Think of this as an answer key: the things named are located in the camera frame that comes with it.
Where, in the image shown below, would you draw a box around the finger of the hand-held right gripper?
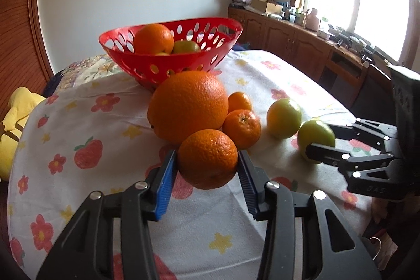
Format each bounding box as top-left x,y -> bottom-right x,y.
326,118 -> 399,149
305,142 -> 396,180

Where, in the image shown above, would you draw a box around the floral quilt with navy border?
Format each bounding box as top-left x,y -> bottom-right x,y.
43,49 -> 138,97

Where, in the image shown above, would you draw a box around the cardboard box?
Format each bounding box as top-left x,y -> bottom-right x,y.
251,0 -> 283,15

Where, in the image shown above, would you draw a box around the yellow plush toy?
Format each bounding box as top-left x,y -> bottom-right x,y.
0,86 -> 46,182

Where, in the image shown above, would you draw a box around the green apple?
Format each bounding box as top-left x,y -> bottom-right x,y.
297,120 -> 337,165
266,98 -> 303,139

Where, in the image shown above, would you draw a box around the large orange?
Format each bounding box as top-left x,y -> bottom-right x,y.
133,23 -> 175,55
147,70 -> 229,145

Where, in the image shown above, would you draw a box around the red perforated plastic basket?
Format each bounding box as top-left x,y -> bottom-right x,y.
98,16 -> 243,92

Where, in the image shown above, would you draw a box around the wooden cabinet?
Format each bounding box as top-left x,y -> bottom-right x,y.
227,3 -> 394,110

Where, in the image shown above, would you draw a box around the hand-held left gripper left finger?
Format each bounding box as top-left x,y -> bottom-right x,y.
35,150 -> 178,280

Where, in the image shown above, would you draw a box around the white floral cloth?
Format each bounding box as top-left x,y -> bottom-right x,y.
7,50 -> 378,280

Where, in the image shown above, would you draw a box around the pink jar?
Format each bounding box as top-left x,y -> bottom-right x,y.
305,8 -> 319,31

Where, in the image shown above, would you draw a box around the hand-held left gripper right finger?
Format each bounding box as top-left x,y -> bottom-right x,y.
237,150 -> 383,280

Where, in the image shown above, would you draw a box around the small tangerine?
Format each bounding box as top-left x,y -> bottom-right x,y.
177,129 -> 239,190
222,109 -> 262,150
227,91 -> 253,113

